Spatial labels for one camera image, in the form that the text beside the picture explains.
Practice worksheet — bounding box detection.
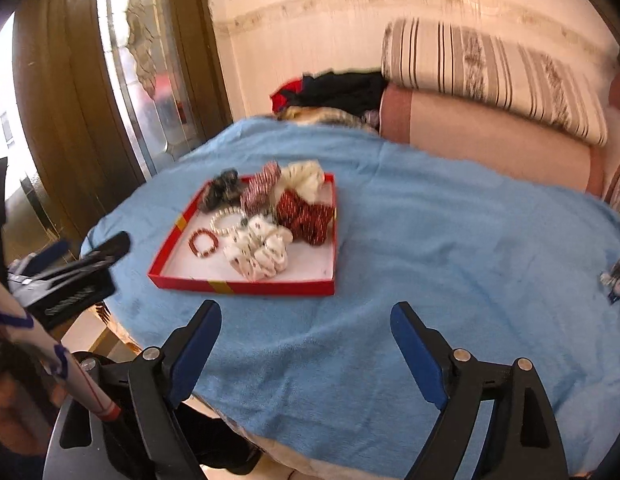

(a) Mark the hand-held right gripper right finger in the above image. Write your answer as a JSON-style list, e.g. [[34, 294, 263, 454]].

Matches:
[[390, 301, 571, 480]]

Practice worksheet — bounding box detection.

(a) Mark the dark red dotted scrunchie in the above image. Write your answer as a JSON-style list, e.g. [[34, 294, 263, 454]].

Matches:
[[275, 189, 338, 247]]

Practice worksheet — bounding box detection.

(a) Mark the white pearl bracelet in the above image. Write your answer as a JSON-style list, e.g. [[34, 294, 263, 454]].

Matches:
[[210, 206, 248, 235]]

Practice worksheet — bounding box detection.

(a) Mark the red and white striped scrunchie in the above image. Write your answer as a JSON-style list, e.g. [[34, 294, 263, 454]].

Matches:
[[240, 160, 283, 216]]

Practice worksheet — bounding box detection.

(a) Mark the white patterned scrunchie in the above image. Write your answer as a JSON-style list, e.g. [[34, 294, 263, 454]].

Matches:
[[224, 214, 295, 281]]

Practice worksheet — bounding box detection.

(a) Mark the cream white scrunchie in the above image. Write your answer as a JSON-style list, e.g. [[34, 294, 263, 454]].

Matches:
[[277, 160, 325, 206]]

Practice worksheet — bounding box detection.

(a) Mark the brown patterned cloth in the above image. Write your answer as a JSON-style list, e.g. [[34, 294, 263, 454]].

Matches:
[[277, 105, 381, 133]]

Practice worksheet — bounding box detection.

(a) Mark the striped beige pillow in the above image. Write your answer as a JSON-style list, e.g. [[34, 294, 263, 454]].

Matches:
[[381, 17, 608, 147]]

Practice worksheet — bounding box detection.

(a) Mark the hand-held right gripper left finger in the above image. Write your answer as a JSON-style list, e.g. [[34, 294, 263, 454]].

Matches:
[[57, 300, 223, 480]]

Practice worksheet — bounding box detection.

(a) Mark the blue blanket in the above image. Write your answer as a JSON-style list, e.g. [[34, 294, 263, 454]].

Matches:
[[80, 115, 620, 476]]

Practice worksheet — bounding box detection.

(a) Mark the black fuzzy scrunchie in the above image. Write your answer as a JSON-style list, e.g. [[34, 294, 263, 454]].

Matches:
[[197, 167, 243, 213]]

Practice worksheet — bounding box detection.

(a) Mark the wooden door with glass pane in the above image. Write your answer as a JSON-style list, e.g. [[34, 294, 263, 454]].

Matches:
[[12, 0, 235, 241]]

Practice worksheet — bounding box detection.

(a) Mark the black and red clothes pile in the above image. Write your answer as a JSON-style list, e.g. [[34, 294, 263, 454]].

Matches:
[[270, 70, 388, 116]]

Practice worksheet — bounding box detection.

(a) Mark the red bead bracelet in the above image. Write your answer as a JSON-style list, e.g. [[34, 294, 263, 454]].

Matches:
[[188, 229, 221, 260]]

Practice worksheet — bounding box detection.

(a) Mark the red shallow cardboard box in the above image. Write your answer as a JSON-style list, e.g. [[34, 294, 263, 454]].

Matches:
[[147, 172, 338, 298]]

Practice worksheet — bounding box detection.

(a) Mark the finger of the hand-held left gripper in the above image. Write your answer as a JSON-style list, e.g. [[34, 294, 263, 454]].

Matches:
[[82, 231, 132, 266], [32, 240, 73, 268]]

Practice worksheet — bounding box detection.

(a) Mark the person's left forearm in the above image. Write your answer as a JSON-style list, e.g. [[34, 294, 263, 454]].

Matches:
[[0, 265, 121, 423]]

